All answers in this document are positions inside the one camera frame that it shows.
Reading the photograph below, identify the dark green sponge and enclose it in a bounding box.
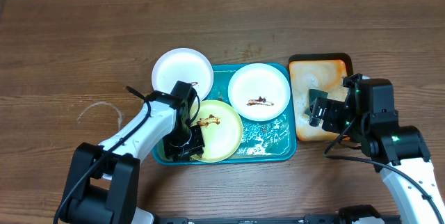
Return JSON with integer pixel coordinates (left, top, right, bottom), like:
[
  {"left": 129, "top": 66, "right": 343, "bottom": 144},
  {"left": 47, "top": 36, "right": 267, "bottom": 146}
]
[{"left": 305, "top": 88, "right": 328, "bottom": 115}]

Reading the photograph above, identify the yellow plate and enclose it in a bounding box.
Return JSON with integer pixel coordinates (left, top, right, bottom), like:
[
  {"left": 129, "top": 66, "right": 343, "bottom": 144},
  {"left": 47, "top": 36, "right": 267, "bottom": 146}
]
[{"left": 191, "top": 100, "right": 243, "bottom": 163}]

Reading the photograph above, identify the white plate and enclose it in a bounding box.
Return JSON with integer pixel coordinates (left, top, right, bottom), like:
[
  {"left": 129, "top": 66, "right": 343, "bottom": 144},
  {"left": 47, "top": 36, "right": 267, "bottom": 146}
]
[
  {"left": 152, "top": 48, "right": 213, "bottom": 100},
  {"left": 228, "top": 63, "right": 291, "bottom": 121}
]

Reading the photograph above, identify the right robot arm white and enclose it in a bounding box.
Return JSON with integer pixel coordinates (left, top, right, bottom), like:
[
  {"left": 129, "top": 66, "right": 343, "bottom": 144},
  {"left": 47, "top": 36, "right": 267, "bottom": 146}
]
[{"left": 307, "top": 74, "right": 444, "bottom": 223}]

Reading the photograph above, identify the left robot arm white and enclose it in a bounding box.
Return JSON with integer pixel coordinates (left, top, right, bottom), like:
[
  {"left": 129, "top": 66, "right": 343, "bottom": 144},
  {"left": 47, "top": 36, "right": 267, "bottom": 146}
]
[{"left": 53, "top": 81, "right": 204, "bottom": 224}]

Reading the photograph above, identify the black tray with soapy water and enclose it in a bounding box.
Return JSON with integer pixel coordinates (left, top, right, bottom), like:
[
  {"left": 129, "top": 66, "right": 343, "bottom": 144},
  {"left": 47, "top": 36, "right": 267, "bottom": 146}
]
[{"left": 289, "top": 53, "right": 353, "bottom": 141}]

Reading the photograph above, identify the teal plastic tray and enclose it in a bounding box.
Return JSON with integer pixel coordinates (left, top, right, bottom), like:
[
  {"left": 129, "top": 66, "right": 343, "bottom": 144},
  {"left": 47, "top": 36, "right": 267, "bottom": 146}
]
[{"left": 151, "top": 63, "right": 298, "bottom": 166}]

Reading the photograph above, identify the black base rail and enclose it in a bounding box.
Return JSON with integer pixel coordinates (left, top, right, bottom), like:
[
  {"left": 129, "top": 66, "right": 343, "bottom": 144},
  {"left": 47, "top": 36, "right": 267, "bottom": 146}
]
[{"left": 154, "top": 214, "right": 401, "bottom": 224}]

